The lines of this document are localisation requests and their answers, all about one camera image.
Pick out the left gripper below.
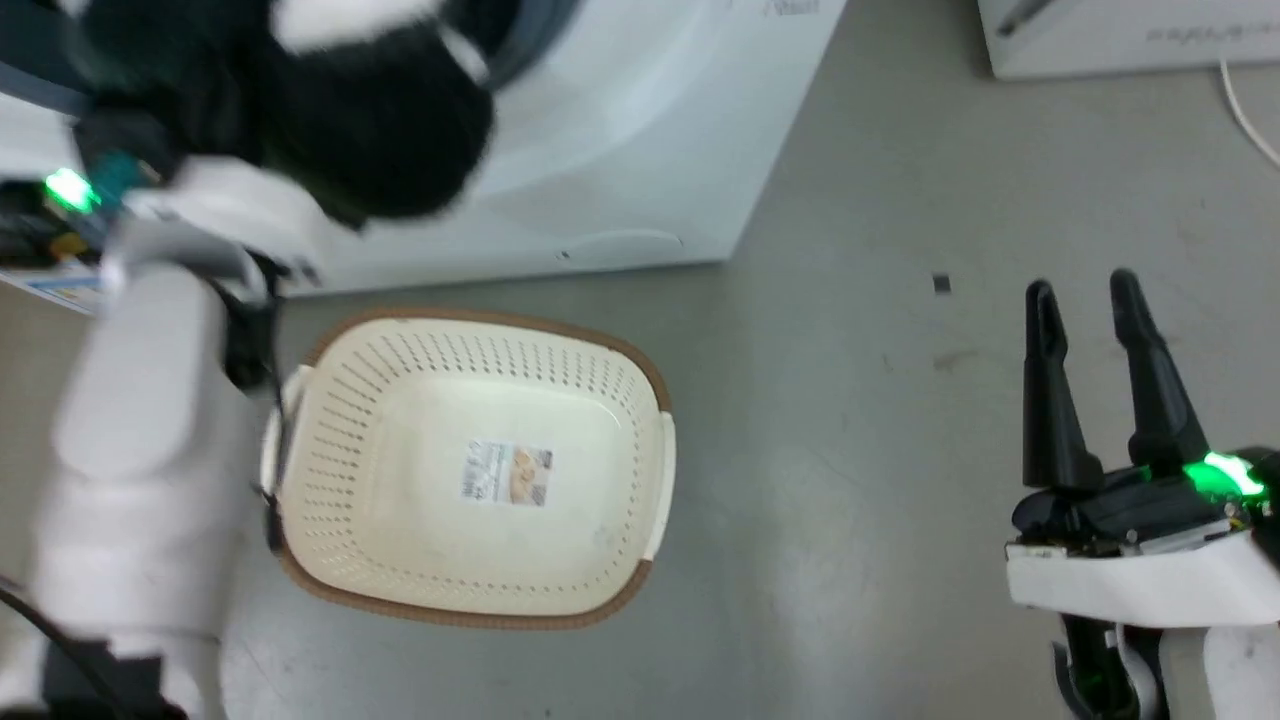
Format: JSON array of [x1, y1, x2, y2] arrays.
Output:
[[44, 112, 325, 295]]

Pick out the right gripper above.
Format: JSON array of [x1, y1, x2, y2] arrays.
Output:
[[1004, 267, 1280, 631]]

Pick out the black and white garment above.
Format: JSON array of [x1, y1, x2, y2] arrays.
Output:
[[70, 0, 501, 233]]

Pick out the cream basket with brown rim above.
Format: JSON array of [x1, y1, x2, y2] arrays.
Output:
[[258, 307, 678, 632]]

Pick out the white washing machine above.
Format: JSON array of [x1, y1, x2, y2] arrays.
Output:
[[280, 0, 851, 297]]

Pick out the white appliance box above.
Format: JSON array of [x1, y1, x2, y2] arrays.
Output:
[[977, 0, 1280, 82]]

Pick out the paper label sticker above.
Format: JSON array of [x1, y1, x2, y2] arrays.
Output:
[[460, 440, 555, 508]]

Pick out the white cable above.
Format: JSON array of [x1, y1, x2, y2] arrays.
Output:
[[1217, 60, 1280, 169]]

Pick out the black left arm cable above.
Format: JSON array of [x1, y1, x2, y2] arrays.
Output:
[[0, 578, 136, 720]]

